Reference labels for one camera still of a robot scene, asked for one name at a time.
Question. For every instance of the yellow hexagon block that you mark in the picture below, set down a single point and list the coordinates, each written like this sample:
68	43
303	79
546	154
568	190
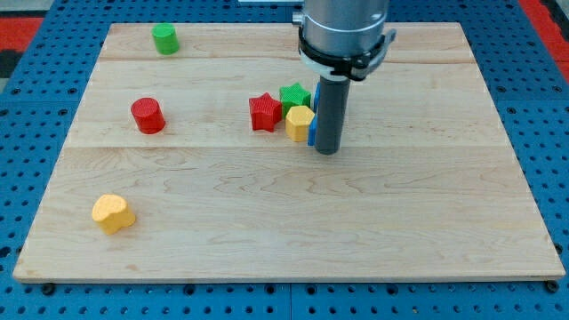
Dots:
297	122

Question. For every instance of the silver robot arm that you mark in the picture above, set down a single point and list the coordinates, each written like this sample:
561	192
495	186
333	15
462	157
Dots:
343	28

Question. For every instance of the yellow heart block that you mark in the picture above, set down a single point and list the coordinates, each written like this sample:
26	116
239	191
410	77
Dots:
111	213

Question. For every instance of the green star block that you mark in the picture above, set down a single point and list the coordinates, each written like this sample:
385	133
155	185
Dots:
292	96

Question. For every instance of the blue block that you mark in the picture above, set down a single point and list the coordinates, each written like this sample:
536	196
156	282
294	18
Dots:
312	132

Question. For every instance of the red star block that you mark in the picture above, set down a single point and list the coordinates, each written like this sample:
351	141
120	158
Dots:
265	112

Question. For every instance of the green cylinder block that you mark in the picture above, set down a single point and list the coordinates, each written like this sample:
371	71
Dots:
165	38

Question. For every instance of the wooden board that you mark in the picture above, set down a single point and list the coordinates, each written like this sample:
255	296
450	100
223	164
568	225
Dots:
425	187

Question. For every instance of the red cylinder block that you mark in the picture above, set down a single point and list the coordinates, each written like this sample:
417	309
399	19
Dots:
148	115

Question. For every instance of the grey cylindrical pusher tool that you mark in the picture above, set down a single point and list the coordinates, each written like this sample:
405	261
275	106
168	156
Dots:
333	99

